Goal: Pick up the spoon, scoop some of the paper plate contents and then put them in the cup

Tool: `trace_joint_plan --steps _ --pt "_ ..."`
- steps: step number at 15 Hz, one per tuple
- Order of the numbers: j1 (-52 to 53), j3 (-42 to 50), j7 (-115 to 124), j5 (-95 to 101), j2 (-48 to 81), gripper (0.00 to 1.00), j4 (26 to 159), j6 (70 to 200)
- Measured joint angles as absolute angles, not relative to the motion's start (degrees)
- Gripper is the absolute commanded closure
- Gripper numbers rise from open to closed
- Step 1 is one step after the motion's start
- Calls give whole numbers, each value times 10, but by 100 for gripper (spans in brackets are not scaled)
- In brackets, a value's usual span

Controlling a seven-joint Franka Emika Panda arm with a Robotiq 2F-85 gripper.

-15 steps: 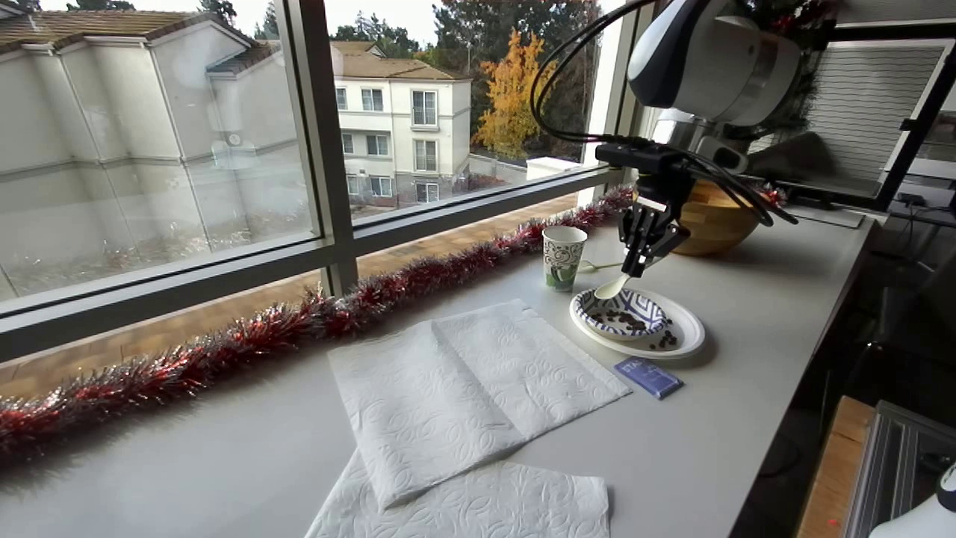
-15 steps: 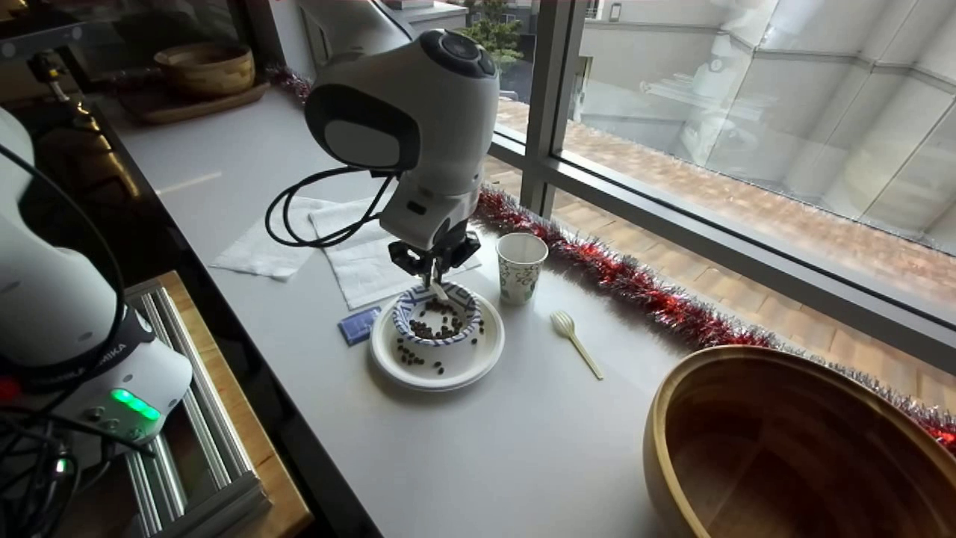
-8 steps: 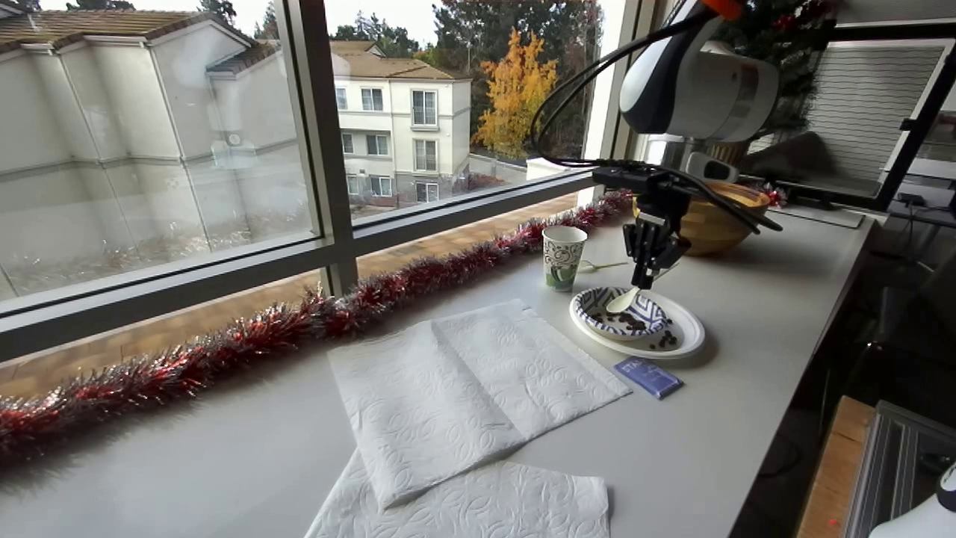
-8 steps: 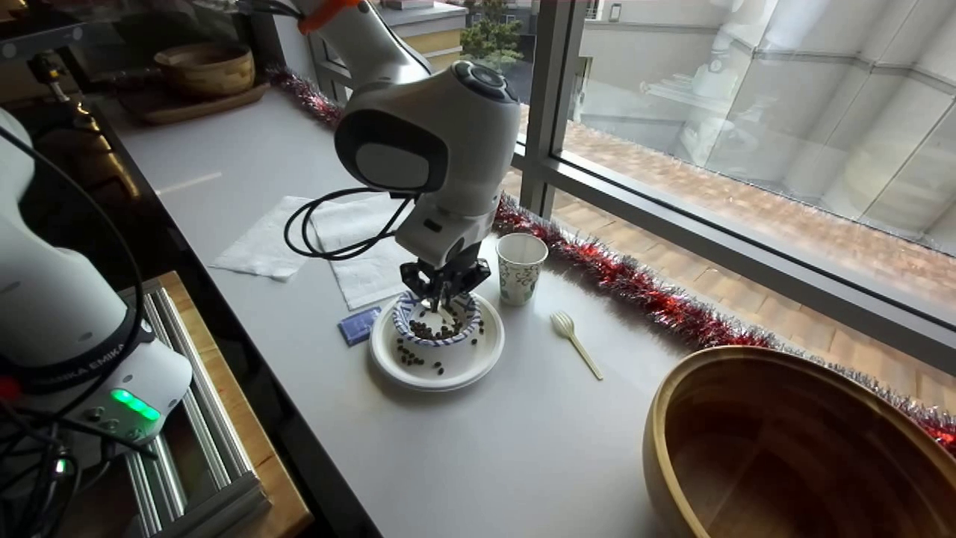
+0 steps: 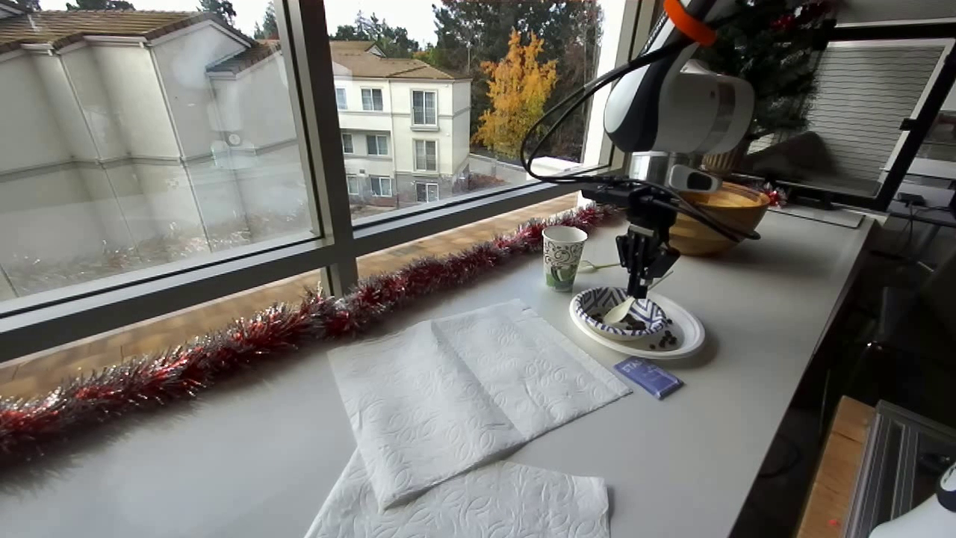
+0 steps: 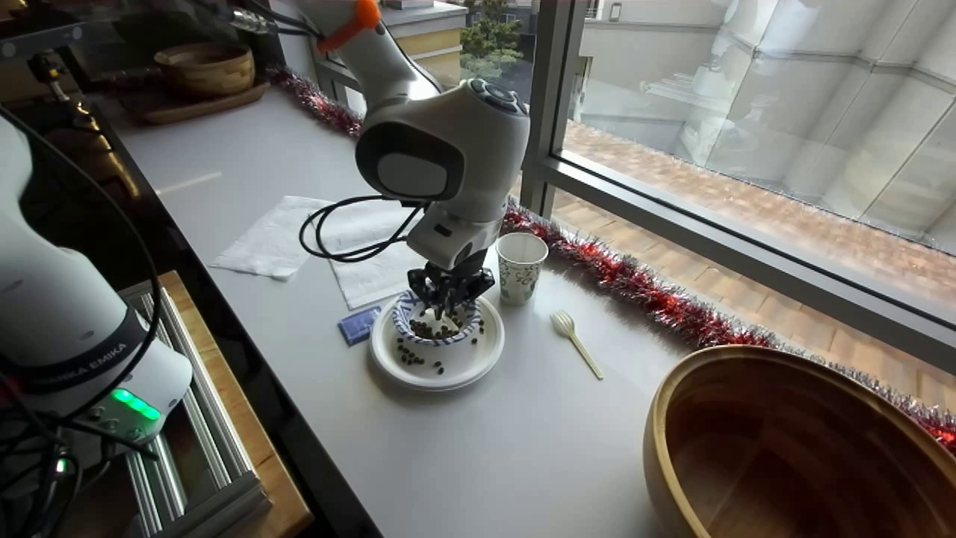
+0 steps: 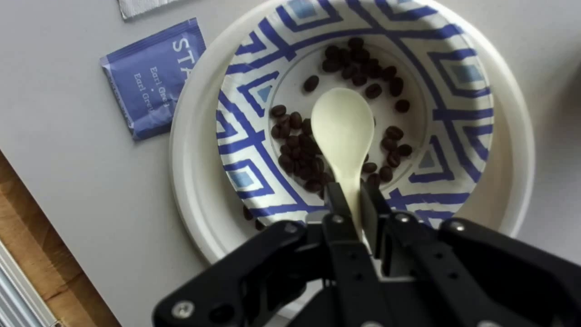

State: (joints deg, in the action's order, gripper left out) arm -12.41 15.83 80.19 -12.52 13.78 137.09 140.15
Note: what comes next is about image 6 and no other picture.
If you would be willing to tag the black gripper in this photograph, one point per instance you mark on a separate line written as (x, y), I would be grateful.
(449, 282)

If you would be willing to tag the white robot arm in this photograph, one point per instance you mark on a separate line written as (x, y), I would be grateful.
(449, 130)

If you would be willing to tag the plain white paper plate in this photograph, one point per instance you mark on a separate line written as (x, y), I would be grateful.
(467, 367)

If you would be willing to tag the patterned paper cup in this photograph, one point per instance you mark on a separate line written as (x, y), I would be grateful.
(524, 269)

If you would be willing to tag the blue patterned paper bowl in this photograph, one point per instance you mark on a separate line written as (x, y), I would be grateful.
(462, 333)

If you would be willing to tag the brown coffee beans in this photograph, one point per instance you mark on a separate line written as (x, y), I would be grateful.
(406, 349)

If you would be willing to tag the blue tea bag packet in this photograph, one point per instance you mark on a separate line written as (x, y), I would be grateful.
(361, 327)

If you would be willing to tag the white embossed paper towel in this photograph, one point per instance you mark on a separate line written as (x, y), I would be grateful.
(364, 273)
(270, 239)

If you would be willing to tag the red silver tinsel garland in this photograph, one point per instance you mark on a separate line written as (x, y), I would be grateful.
(637, 284)

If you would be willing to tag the light wooden board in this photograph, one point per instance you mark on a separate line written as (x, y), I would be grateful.
(270, 478)

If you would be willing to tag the large wooden bowl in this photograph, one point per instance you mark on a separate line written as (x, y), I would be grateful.
(697, 429)

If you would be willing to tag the grey metal finned rack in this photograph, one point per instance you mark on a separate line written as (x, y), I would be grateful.
(198, 457)

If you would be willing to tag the round wooden tray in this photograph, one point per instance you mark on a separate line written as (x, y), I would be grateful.
(198, 106)

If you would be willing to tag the small dark wooden bowl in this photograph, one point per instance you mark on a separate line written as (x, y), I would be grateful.
(211, 72)

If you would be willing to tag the white device with green light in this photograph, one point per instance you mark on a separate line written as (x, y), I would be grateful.
(61, 299)

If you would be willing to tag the grey roofed beige building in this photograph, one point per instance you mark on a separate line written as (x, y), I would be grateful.
(795, 89)

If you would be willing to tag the grey window frame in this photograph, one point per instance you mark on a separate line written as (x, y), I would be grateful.
(553, 98)

